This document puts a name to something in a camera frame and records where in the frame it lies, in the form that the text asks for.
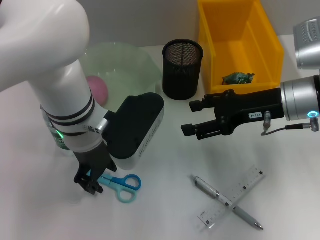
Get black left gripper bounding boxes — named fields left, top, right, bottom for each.
left=73, top=142, right=118, bottom=195

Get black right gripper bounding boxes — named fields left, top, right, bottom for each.
left=181, top=87, right=286, bottom=141

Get blue scissors with sheath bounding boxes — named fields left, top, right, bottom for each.
left=97, top=173, right=143, bottom=204

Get green plastic wrapper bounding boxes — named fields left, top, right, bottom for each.
left=222, top=72, right=256, bottom=85

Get clear green-label water bottle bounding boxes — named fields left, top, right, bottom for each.
left=42, top=109, right=76, bottom=158

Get pink peach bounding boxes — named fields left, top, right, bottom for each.
left=86, top=76, right=110, bottom=107

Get black mesh pen holder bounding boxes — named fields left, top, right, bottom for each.
left=162, top=38, right=205, bottom=101

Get grey silver pen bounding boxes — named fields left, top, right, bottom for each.
left=191, top=174, right=265, bottom=231

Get transparent plastic ruler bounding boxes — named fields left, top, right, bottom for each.
left=197, top=164, right=266, bottom=230

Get green glass fruit plate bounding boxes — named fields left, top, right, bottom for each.
left=79, top=42, right=163, bottom=116

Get yellow plastic bin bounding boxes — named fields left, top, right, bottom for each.
left=197, top=0, right=285, bottom=97

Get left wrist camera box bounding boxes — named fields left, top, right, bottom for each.
left=102, top=92, right=166, bottom=171

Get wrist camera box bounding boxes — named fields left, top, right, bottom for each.
left=292, top=17, right=320, bottom=71
left=102, top=92, right=166, bottom=171

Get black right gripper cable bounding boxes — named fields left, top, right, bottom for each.
left=261, top=111, right=320, bottom=137

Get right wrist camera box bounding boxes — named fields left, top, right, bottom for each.
left=292, top=17, right=320, bottom=71

